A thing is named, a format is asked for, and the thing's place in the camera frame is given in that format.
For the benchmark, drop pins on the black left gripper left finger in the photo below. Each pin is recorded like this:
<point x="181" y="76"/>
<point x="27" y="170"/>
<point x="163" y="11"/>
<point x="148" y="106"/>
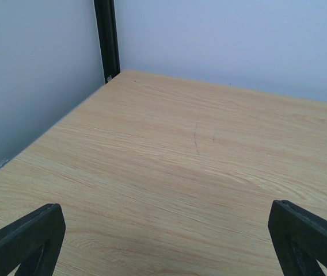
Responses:
<point x="31" y="245"/>

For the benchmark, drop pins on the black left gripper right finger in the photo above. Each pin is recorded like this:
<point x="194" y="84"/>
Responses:
<point x="299" y="238"/>

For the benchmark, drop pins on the black frame post rear left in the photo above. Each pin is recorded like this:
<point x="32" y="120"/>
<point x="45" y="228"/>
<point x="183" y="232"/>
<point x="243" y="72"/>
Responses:
<point x="107" y="34"/>

